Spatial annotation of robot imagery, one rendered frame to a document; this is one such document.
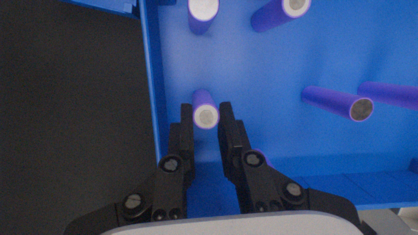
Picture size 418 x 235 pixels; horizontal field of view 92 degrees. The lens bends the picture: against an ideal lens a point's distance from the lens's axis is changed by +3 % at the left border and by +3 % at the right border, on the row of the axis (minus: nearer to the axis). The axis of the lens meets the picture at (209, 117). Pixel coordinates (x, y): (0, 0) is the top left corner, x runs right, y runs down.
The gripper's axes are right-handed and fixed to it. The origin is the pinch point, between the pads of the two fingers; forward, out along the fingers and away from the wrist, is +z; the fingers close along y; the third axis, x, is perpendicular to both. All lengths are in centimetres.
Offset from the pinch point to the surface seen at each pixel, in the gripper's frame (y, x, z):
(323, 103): 10.0, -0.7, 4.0
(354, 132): 16.6, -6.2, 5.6
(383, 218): 56, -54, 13
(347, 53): 14.3, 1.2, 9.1
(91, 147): -33, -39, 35
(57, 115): -40, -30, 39
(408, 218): 58, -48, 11
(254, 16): 4.7, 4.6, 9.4
